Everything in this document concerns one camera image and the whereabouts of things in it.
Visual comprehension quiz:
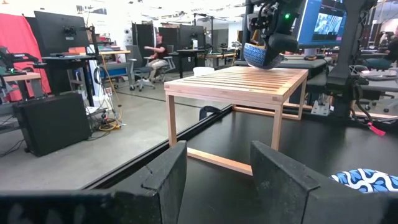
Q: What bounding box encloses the black computer case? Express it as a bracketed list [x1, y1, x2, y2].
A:
[12, 92, 93, 157]

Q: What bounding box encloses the person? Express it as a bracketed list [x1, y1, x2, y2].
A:
[384, 26, 398, 63]
[143, 32, 170, 82]

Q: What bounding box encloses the black cable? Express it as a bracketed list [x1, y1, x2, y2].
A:
[350, 80, 374, 125]

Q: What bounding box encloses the black desk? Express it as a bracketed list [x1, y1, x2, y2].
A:
[42, 54, 97, 106]
[176, 48, 206, 79]

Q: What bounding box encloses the grey office chair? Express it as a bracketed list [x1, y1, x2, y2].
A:
[126, 45, 156, 92]

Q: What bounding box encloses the metal mounting bracket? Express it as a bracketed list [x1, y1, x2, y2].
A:
[310, 101, 330, 116]

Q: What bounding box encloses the black clamp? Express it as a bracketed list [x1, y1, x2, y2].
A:
[198, 105, 223, 121]

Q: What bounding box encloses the red cloth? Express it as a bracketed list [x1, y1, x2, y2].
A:
[0, 12, 52, 102]

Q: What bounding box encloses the wooden slatted shelf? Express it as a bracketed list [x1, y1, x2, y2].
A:
[164, 65, 309, 177]

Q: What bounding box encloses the blue screen monitor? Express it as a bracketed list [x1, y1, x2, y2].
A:
[294, 0, 348, 49]

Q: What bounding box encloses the black monitor back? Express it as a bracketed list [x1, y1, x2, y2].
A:
[33, 11, 91, 57]

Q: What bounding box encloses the grey padded table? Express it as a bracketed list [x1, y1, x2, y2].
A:
[233, 55, 333, 71]

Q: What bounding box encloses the blue white patterned plate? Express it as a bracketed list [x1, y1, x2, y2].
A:
[328, 168, 398, 194]

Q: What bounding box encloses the yellow cable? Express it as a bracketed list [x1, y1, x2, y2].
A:
[98, 52, 124, 131]

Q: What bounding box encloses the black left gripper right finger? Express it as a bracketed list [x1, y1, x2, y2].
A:
[250, 140, 388, 224]

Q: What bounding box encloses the black partition panel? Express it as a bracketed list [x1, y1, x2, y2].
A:
[132, 22, 155, 60]
[157, 24, 206, 50]

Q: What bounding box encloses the red tag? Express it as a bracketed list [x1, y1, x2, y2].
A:
[366, 121, 387, 137]

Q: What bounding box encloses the dark blue geometric bowl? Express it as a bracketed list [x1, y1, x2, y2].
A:
[243, 42, 285, 70]

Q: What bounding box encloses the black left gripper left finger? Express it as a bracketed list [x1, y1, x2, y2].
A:
[110, 140, 188, 224]

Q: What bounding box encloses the black frame post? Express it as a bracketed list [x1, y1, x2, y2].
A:
[239, 0, 255, 60]

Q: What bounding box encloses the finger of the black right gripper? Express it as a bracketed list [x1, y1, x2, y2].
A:
[267, 32, 300, 68]

